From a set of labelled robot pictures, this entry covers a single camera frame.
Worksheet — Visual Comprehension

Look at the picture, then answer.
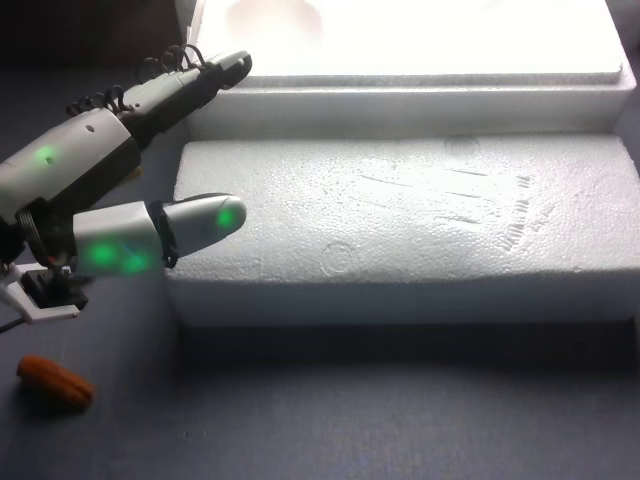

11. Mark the grey table cloth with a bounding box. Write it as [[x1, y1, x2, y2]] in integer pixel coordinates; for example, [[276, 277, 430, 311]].
[[0, 64, 640, 480]]

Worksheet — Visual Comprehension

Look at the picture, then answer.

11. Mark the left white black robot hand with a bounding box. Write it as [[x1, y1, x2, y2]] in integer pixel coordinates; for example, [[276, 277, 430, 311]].
[[0, 43, 254, 277]]

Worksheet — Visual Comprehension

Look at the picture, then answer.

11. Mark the white styrofoam block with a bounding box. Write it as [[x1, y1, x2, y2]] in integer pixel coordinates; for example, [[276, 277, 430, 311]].
[[164, 132, 640, 329]]

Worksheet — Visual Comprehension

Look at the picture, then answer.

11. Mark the orange toy bread roll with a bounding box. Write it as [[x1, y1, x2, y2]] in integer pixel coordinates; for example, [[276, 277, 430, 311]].
[[17, 354, 96, 415]]

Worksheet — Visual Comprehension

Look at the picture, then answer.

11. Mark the styrofoam tray with hollows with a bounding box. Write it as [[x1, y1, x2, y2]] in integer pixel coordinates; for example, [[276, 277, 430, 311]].
[[177, 0, 639, 146]]

